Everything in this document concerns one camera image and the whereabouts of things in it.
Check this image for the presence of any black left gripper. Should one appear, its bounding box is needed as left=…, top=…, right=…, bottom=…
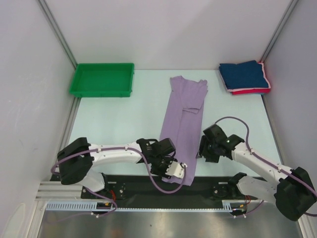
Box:
left=150, top=155, right=177, bottom=180

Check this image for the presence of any purple t shirt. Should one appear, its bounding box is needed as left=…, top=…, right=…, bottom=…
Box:
left=159, top=76, right=208, bottom=186

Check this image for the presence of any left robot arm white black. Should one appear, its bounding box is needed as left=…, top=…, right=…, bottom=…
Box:
left=57, top=137, right=184, bottom=198

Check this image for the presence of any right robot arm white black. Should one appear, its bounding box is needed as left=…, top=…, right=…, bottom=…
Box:
left=199, top=124, right=317, bottom=221

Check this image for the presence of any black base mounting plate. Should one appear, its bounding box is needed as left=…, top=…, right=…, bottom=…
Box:
left=49, top=173, right=289, bottom=209

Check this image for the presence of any red folded shirt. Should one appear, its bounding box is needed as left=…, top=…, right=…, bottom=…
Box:
left=231, top=60, right=271, bottom=96

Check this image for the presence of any navy blue folded shirt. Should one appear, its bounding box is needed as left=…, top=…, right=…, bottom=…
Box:
left=218, top=60, right=269, bottom=89

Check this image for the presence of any pink folded shirt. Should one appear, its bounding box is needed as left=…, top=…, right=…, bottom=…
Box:
left=224, top=61, right=271, bottom=93

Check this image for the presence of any green plastic tray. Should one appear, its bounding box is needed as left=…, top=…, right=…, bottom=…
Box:
left=69, top=63, right=134, bottom=98

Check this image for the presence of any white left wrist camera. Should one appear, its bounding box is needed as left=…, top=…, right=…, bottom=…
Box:
left=165, top=161, right=187, bottom=179

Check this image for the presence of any light blue cable duct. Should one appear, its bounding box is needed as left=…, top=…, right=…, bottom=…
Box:
left=45, top=201, right=243, bottom=212

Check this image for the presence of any aluminium frame front rail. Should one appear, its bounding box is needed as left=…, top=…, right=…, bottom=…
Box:
left=34, top=180, right=307, bottom=202

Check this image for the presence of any right aluminium corner post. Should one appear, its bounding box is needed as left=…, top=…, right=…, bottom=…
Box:
left=260, top=0, right=300, bottom=62

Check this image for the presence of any aluminium corner post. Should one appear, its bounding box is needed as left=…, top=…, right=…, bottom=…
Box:
left=260, top=0, right=300, bottom=62
left=36, top=0, right=77, bottom=69

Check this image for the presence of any left aluminium corner post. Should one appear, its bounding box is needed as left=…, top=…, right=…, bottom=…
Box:
left=36, top=0, right=77, bottom=69

